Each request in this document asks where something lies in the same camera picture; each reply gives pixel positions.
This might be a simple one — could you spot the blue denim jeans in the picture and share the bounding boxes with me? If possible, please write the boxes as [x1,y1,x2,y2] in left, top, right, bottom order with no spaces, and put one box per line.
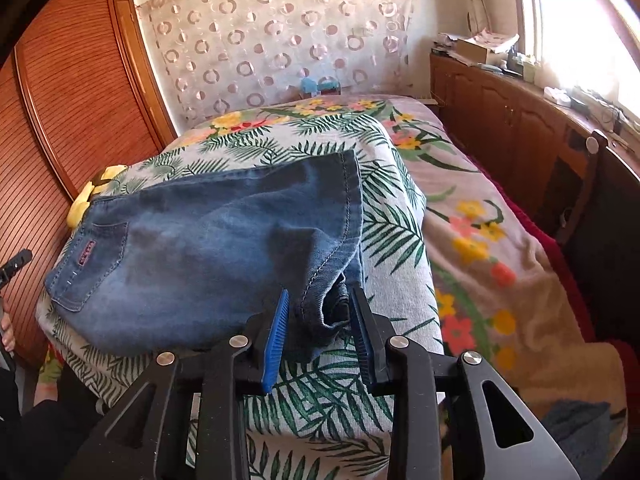
[44,151,363,362]

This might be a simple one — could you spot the person's left hand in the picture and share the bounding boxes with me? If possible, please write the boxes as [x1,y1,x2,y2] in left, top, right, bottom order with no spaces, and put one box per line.
[1,312,15,352]

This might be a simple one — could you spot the yellow Pikachu plush toy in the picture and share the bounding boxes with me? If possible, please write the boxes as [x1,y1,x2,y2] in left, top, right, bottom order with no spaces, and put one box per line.
[66,165,127,230]

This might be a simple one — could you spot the floral blanket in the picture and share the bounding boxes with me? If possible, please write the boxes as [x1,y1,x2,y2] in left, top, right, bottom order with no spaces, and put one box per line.
[31,94,629,480]

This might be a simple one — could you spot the palm leaf print sheet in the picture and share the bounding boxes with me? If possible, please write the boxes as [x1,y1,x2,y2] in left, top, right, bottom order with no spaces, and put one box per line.
[38,110,442,479]

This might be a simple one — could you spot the wooden side cabinet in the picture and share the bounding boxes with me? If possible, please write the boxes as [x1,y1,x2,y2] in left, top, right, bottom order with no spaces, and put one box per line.
[429,52,640,241]

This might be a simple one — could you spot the circle pattern sheer curtain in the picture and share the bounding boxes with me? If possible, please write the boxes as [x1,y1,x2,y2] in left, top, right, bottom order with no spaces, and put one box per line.
[138,0,412,131]

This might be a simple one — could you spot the blue item on box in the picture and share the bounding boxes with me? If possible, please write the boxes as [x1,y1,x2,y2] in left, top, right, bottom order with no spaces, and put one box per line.
[299,77,341,99]

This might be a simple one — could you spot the cardboard box on cabinet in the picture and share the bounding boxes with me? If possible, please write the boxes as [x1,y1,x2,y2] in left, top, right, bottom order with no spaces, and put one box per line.
[454,29,520,65]

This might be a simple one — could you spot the window with wooden frame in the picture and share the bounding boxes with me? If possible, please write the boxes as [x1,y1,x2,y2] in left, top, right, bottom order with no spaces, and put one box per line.
[520,0,639,116]

